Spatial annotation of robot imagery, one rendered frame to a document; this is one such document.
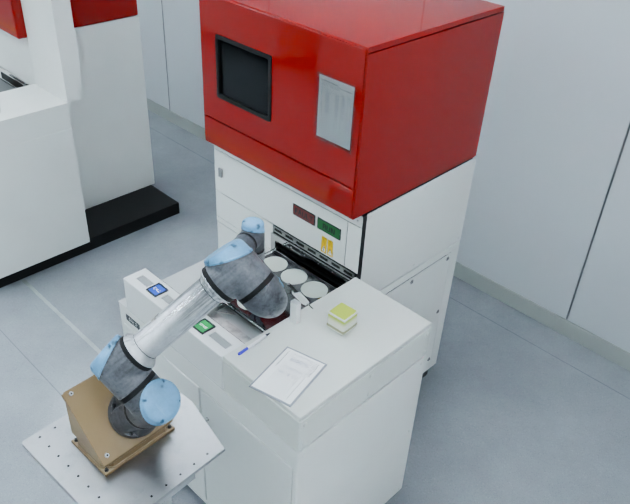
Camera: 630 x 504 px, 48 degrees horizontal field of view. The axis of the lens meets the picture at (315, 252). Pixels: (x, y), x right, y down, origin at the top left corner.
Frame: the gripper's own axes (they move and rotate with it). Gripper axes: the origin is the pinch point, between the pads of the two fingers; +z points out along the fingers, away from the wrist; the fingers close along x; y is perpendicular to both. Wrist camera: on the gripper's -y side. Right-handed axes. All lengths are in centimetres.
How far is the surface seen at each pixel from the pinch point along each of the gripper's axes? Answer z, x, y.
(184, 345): 3.9, 25.4, -8.9
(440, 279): 26, -89, 36
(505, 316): 92, -157, 76
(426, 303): 35, -82, 31
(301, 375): -5.2, -7.0, -39.7
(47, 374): 91, 87, 81
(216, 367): 1.9, 16.7, -23.6
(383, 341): -4.9, -36.7, -29.8
